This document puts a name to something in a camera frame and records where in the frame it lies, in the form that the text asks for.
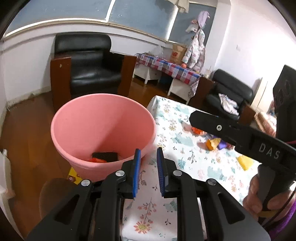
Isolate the floral padded jacket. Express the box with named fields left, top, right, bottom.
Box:
left=182, top=29, right=206, bottom=73

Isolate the cup with straws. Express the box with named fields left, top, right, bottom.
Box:
left=204, top=66, right=212, bottom=79

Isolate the clear bag on side table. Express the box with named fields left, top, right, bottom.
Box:
left=151, top=45, right=164, bottom=58

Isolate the red snack wrapper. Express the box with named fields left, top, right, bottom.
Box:
left=88, top=158, right=107, bottom=163

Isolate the pink plastic bucket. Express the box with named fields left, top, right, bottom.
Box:
left=51, top=93, right=157, bottom=182

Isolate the black leather armchair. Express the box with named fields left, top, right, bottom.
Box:
left=50, top=32, right=137, bottom=110
left=189, top=69, right=255, bottom=126

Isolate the hanging beige garment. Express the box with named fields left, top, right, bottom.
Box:
left=168, top=0, right=190, bottom=13

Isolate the bed with patterned cover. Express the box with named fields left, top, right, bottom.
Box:
left=254, top=101, right=277, bottom=138

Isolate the floral patterned tablecloth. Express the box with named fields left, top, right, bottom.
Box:
left=121, top=96, right=258, bottom=240

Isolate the right black leather armchair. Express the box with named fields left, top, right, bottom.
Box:
left=189, top=69, right=255, bottom=126

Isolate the brown paper bag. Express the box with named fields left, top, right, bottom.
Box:
left=170, top=44, right=187, bottom=65

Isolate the plaid covered side table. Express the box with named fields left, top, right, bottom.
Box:
left=134, top=53, right=201, bottom=103

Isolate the small yellow wrapper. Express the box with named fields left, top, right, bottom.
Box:
left=206, top=138, right=221, bottom=151

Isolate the left black leather armchair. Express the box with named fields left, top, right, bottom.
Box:
left=50, top=32, right=137, bottom=110

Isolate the black foam fruit net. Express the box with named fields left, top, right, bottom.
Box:
left=92, top=152, right=118, bottom=163

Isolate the cloth on right armchair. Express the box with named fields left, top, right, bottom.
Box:
left=218, top=93, right=239, bottom=116

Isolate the yellow foam fruit net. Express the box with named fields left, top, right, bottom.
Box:
left=237, top=155, right=254, bottom=171

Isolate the purple wrapper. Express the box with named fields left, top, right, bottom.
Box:
left=217, top=141, right=227, bottom=150

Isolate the right hand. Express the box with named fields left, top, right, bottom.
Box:
left=242, top=173, right=295, bottom=220

